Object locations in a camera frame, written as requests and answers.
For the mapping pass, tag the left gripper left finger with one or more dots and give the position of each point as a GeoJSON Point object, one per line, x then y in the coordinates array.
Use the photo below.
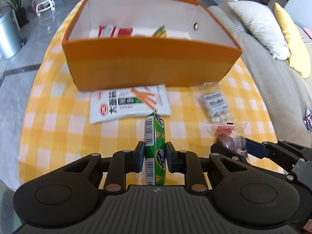
{"type": "Point", "coordinates": [122, 163]}

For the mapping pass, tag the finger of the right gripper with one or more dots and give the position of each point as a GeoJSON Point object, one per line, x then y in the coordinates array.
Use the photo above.
{"type": "Point", "coordinates": [217, 148]}
{"type": "Point", "coordinates": [270, 150]}

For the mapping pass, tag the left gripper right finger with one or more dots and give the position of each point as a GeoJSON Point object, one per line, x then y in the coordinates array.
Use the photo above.
{"type": "Point", "coordinates": [188, 164]}

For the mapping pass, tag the clear bag purple snack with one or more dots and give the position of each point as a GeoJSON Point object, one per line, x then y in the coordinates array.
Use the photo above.
{"type": "Point", "coordinates": [230, 135]}

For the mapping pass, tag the green sausage stick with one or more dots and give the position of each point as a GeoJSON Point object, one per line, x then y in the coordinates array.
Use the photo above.
{"type": "Point", "coordinates": [155, 149]}

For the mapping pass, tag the red snack bag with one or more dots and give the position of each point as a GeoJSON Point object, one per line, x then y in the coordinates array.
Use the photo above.
{"type": "Point", "coordinates": [111, 31]}

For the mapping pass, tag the clear bag white candies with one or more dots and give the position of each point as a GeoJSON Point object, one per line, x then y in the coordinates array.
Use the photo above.
{"type": "Point", "coordinates": [214, 103]}

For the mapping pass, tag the beige sofa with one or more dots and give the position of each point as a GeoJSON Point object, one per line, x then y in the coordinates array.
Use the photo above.
{"type": "Point", "coordinates": [285, 93]}

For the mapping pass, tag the white breadstick snack packet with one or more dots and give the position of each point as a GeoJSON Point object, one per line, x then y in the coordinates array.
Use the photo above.
{"type": "Point", "coordinates": [114, 104]}

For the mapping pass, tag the yellow checkered tablecloth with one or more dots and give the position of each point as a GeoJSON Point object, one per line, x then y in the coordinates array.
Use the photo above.
{"type": "Point", "coordinates": [56, 128]}

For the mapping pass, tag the yellow cushion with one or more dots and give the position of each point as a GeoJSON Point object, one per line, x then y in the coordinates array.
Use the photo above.
{"type": "Point", "coordinates": [299, 58]}

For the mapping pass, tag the orange cardboard box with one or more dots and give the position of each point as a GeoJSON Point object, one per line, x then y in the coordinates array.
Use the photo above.
{"type": "Point", "coordinates": [198, 48]}

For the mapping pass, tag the white cushion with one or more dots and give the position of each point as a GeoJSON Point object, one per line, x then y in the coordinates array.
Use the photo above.
{"type": "Point", "coordinates": [259, 20]}

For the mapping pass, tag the grey metal trash bin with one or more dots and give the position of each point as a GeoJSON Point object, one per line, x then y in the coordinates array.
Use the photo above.
{"type": "Point", "coordinates": [10, 37]}

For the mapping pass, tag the small white stool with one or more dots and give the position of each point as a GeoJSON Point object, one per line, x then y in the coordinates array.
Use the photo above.
{"type": "Point", "coordinates": [39, 6]}

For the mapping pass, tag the green potted plant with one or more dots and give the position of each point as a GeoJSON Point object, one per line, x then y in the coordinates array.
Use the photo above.
{"type": "Point", "coordinates": [14, 2]}

